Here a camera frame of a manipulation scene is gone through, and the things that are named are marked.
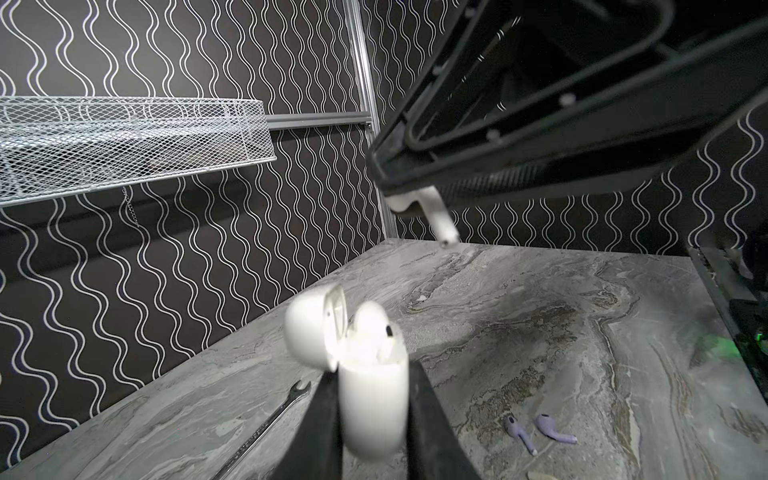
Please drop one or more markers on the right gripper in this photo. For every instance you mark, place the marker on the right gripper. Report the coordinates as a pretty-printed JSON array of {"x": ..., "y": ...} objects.
[{"x": 537, "y": 99}]

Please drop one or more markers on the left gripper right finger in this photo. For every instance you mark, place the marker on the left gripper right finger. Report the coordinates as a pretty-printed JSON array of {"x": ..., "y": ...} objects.
[{"x": 433, "y": 450}]

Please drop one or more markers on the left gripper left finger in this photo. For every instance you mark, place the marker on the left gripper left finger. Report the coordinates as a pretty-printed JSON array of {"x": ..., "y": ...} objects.
[{"x": 316, "y": 452}]

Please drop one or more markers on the white earbud charging case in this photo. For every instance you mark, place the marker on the white earbud charging case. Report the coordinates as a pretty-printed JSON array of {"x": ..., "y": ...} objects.
[{"x": 373, "y": 397}]

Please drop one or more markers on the silver combination wrench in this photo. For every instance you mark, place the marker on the silver combination wrench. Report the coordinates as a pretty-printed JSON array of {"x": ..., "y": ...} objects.
[{"x": 296, "y": 392}]

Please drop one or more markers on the white wire mesh basket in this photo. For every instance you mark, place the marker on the white wire mesh basket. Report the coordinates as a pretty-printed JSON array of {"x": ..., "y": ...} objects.
[{"x": 57, "y": 146}]

